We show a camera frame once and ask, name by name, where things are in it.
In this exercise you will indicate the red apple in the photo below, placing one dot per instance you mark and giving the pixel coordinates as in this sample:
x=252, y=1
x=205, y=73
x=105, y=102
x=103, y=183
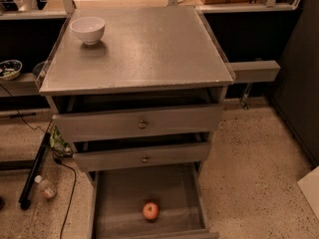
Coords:
x=151, y=211

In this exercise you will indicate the grey drawer cabinet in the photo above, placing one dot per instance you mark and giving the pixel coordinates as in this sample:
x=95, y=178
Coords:
x=149, y=57

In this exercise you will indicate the top grey drawer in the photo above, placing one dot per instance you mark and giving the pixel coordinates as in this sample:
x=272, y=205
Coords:
x=140, y=122

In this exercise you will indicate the grey drawer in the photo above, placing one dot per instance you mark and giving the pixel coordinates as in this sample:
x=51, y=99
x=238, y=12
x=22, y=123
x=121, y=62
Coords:
x=156, y=202
x=142, y=156
x=140, y=122

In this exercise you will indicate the middle grey drawer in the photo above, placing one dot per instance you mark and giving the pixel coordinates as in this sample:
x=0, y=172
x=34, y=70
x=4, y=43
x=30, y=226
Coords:
x=142, y=156

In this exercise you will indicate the bottom grey drawer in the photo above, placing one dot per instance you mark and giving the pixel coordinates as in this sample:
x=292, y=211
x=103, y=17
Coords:
x=156, y=202

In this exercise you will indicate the green snack bag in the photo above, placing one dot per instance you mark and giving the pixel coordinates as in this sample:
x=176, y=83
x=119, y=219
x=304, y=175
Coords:
x=58, y=145

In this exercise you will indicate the grey side shelf beam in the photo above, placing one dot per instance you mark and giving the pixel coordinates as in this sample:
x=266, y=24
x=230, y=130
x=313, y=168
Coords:
x=255, y=72

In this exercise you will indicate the white ceramic bowl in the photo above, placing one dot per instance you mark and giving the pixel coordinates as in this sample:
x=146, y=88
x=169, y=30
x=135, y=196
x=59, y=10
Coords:
x=89, y=30

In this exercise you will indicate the plastic water bottle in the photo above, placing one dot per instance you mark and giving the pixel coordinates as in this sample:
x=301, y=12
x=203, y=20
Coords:
x=46, y=187

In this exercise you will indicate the patterned small bowl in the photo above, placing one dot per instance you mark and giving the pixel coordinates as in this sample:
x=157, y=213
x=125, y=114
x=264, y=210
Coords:
x=10, y=70

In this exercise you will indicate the black metal bar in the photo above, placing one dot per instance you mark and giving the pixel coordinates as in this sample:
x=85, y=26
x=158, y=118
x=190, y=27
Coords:
x=23, y=200

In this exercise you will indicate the white board corner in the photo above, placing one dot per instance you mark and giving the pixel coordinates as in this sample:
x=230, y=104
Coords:
x=309, y=186

